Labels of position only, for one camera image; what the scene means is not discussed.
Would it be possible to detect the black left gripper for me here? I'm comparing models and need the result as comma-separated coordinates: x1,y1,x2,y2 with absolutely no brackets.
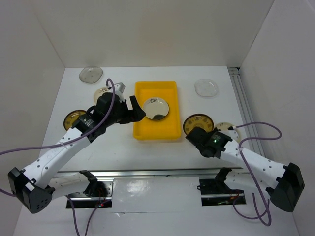
105,95,145,126

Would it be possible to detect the cream plate black floral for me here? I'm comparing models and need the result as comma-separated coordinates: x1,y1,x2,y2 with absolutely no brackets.
142,97,170,120

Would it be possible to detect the yellow ornate plate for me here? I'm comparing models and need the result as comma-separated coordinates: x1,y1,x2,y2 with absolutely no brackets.
63,110,86,131
183,114,214,135

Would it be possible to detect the smoky clear glass plate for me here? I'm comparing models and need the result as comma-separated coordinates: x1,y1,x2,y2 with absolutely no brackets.
79,66,103,84

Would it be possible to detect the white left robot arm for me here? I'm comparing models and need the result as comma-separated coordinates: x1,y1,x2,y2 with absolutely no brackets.
8,93,146,214

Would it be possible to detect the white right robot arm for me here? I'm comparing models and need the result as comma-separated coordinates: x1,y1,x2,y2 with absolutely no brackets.
186,127,305,212

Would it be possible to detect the yellow plastic bin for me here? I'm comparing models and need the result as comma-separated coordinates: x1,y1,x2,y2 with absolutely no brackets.
133,81,182,140

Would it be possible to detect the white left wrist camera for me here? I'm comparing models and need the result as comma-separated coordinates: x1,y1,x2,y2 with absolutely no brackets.
114,82,125,100

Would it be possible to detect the right side aluminium rail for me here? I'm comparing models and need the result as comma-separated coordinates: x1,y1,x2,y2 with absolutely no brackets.
227,67,265,156

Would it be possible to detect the aluminium table rail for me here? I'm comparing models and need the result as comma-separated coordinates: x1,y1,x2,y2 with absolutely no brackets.
55,167,252,178

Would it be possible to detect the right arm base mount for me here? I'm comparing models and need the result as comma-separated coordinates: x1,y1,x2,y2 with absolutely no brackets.
196,168,246,207

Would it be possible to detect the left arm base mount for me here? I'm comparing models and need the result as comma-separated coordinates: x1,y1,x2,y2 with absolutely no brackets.
69,170,114,209

